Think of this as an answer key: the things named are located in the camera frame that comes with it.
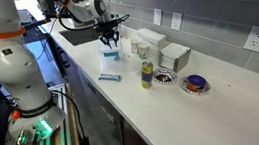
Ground purple bowl on patterned plate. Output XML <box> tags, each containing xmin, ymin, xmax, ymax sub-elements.
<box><xmin>179</xmin><ymin>72</ymin><xmax>213</xmax><ymax>99</ymax></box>

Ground steel sink basin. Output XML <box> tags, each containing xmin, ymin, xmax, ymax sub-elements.
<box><xmin>57</xmin><ymin>24</ymin><xmax>106</xmax><ymax>49</ymax></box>

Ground orange container purple lid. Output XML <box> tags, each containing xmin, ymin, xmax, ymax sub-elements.
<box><xmin>184</xmin><ymin>72</ymin><xmax>209</xmax><ymax>94</ymax></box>

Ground clear plastic lid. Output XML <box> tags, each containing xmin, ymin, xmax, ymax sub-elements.
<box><xmin>121</xmin><ymin>51</ymin><xmax>145</xmax><ymax>77</ymax></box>

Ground yellow blue drink can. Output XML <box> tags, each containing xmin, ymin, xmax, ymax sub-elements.
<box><xmin>137</xmin><ymin>59</ymin><xmax>158</xmax><ymax>91</ymax></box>

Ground white paper towel stack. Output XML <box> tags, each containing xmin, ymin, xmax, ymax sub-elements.
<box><xmin>135</xmin><ymin>24</ymin><xmax>173</xmax><ymax>62</ymax></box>

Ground blue patterned paper plate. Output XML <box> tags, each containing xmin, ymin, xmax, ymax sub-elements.
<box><xmin>151</xmin><ymin>64</ymin><xmax>180</xmax><ymax>87</ymax></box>

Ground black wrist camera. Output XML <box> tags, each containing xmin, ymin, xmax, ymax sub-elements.
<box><xmin>94</xmin><ymin>13</ymin><xmax>132</xmax><ymax>30</ymax></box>

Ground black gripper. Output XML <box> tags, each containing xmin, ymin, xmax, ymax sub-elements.
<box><xmin>97</xmin><ymin>23</ymin><xmax>123</xmax><ymax>51</ymax></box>

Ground black rod orange clamps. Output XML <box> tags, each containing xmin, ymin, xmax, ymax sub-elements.
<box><xmin>21</xmin><ymin>12</ymin><xmax>64</xmax><ymax>32</ymax></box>

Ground black floor cable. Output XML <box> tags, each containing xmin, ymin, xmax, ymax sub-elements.
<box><xmin>50</xmin><ymin>85</ymin><xmax>92</xmax><ymax>145</ymax></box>

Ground patterned paper cup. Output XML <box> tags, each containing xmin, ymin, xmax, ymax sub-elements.
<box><xmin>136</xmin><ymin>40</ymin><xmax>153</xmax><ymax>62</ymax></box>
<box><xmin>129</xmin><ymin>37</ymin><xmax>144</xmax><ymax>57</ymax></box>

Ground blue snack bar wrapper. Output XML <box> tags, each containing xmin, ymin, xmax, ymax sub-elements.
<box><xmin>96</xmin><ymin>70</ymin><xmax>125</xmax><ymax>86</ymax></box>

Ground wooden board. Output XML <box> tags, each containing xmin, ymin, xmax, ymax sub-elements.
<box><xmin>62</xmin><ymin>82</ymin><xmax>82</xmax><ymax>145</ymax></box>

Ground clear plastic storage box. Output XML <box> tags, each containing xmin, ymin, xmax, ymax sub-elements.
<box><xmin>96</xmin><ymin>35</ymin><xmax>127</xmax><ymax>72</ymax></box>

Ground metal napkin dispenser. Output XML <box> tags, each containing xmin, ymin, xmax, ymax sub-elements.
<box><xmin>154</xmin><ymin>39</ymin><xmax>195</xmax><ymax>76</ymax></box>

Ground white wall switch plate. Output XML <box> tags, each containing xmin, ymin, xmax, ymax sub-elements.
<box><xmin>150</xmin><ymin>7</ymin><xmax>166</xmax><ymax>28</ymax></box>

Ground white double wall outlet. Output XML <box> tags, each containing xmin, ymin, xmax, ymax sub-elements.
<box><xmin>239</xmin><ymin>23</ymin><xmax>259</xmax><ymax>56</ymax></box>

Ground dark cabinet front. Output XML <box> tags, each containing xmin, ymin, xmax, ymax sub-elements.
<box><xmin>46</xmin><ymin>23</ymin><xmax>162</xmax><ymax>145</ymax></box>

